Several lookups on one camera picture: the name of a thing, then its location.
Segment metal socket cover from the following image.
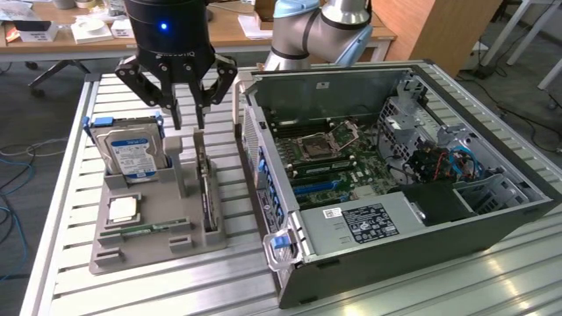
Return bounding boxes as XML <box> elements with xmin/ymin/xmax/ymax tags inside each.
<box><xmin>332</xmin><ymin>118</ymin><xmax>369</xmax><ymax>157</ymax></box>

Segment white box with red dot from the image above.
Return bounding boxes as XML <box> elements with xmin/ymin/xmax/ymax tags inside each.
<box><xmin>469</xmin><ymin>42</ymin><xmax>492</xmax><ymax>70</ymax></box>

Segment silver CPU chip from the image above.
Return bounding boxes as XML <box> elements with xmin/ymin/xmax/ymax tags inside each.
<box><xmin>109</xmin><ymin>196</ymin><xmax>142</xmax><ymax>223</ymax></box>

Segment cardboard box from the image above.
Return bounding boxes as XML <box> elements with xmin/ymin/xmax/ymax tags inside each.
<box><xmin>254</xmin><ymin>0</ymin><xmax>280</xmax><ymax>24</ymax></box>

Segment blue floor cable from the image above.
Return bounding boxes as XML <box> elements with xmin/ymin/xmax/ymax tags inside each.
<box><xmin>0</xmin><ymin>157</ymin><xmax>35</xmax><ymax>282</ymax></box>

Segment wooden desk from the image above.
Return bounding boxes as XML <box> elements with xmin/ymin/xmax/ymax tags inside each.
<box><xmin>0</xmin><ymin>0</ymin><xmax>400</xmax><ymax>63</ymax></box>

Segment black Nvidia graphics card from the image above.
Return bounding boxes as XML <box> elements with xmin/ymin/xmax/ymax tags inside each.
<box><xmin>193</xmin><ymin>128</ymin><xmax>220</xmax><ymax>234</ymax></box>

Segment hard disk with blue carrier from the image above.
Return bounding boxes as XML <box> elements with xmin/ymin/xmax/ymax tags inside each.
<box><xmin>82</xmin><ymin>111</ymin><xmax>171</xmax><ymax>184</ymax></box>

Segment CPU socket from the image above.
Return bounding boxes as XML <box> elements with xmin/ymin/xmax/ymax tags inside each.
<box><xmin>297</xmin><ymin>133</ymin><xmax>344</xmax><ymax>162</ymax></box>

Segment white paper stack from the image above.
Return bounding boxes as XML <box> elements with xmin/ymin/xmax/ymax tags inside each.
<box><xmin>238</xmin><ymin>14</ymin><xmax>274</xmax><ymax>40</ymax></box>

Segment red wire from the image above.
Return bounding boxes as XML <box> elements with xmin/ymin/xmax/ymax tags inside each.
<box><xmin>433</xmin><ymin>149</ymin><xmax>453</xmax><ymax>181</ymax></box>

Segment white floor cable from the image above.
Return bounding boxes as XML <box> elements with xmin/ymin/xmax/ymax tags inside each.
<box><xmin>0</xmin><ymin>138</ymin><xmax>70</xmax><ymax>157</ymax></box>

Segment white metal table frame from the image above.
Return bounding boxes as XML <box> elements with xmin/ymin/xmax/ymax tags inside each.
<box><xmin>481</xmin><ymin>0</ymin><xmax>562</xmax><ymax>92</ymax></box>

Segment green RAM stick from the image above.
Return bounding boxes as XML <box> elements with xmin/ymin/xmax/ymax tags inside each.
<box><xmin>292</xmin><ymin>160</ymin><xmax>356</xmax><ymax>176</ymax></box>
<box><xmin>99</xmin><ymin>220</ymin><xmax>189</xmax><ymax>238</ymax></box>

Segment grey power supply unit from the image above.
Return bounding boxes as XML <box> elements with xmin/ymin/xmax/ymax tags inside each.
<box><xmin>288</xmin><ymin>192</ymin><xmax>428</xmax><ymax>258</ymax></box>

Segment blue expansion slot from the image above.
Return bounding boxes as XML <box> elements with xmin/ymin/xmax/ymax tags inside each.
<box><xmin>293</xmin><ymin>181</ymin><xmax>338</xmax><ymax>196</ymax></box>

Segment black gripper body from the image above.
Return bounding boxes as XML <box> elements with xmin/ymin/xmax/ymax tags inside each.
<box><xmin>123</xmin><ymin>0</ymin><xmax>220</xmax><ymax>86</ymax></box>

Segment black-topped white box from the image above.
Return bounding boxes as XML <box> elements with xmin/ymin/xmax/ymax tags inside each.
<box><xmin>13</xmin><ymin>20</ymin><xmax>59</xmax><ymax>43</ymax></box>

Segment blue wire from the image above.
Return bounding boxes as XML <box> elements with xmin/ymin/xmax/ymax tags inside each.
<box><xmin>448</xmin><ymin>144</ymin><xmax>485</xmax><ymax>181</ymax></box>

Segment open black PC case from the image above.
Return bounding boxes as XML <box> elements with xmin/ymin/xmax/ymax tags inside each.
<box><xmin>232</xmin><ymin>59</ymin><xmax>562</xmax><ymax>310</ymax></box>

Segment black chair base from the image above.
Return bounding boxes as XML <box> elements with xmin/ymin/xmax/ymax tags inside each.
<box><xmin>27</xmin><ymin>58</ymin><xmax>133</xmax><ymax>97</ymax></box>

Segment black fan block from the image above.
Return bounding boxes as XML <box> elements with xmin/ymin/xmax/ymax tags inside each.
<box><xmin>404</xmin><ymin>147</ymin><xmax>452</xmax><ymax>184</ymax></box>

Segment wooden cabinet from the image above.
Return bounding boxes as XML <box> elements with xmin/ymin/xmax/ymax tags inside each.
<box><xmin>369</xmin><ymin>0</ymin><xmax>505</xmax><ymax>77</ymax></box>

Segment perforated silver disk bay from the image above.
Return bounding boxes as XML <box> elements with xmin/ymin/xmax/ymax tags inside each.
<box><xmin>377</xmin><ymin>95</ymin><xmax>441</xmax><ymax>146</ymax></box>

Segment slotted silver disk bay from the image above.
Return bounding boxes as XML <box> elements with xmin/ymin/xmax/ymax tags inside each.
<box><xmin>452</xmin><ymin>172</ymin><xmax>531</xmax><ymax>217</ymax></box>

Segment grey parts rack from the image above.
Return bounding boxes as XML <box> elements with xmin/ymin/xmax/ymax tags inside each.
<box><xmin>89</xmin><ymin>135</ymin><xmax>230</xmax><ymax>275</ymax></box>

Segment small white box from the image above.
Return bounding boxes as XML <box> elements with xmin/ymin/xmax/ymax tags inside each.
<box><xmin>110</xmin><ymin>18</ymin><xmax>134</xmax><ymax>39</ymax></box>

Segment blue case latch tab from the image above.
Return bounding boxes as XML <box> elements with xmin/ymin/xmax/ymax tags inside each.
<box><xmin>272</xmin><ymin>235</ymin><xmax>294</xmax><ymax>251</ymax></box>

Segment white box with round lid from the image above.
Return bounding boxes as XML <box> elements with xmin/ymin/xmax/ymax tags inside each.
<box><xmin>70</xmin><ymin>18</ymin><xmax>115</xmax><ymax>45</ymax></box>

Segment loose papers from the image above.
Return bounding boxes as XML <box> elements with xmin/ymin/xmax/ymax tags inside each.
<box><xmin>0</xmin><ymin>6</ymin><xmax>37</xmax><ymax>22</ymax></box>

